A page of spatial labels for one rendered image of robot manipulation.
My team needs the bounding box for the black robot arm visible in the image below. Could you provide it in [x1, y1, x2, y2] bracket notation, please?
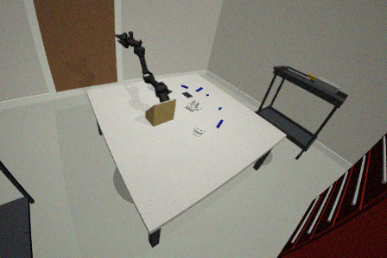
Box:
[129, 31, 170, 103]

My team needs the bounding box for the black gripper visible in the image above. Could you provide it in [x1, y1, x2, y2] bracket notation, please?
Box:
[115, 32, 134, 48]

